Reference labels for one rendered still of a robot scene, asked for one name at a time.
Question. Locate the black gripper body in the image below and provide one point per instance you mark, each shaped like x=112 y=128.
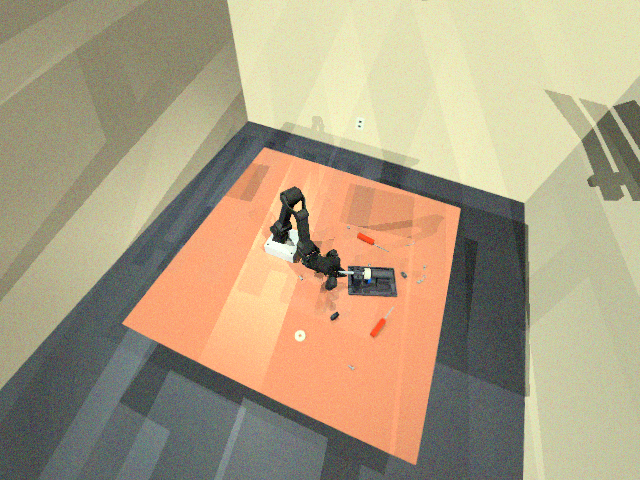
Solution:
x=331 y=283

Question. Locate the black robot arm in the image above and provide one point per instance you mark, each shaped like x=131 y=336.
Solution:
x=315 y=261

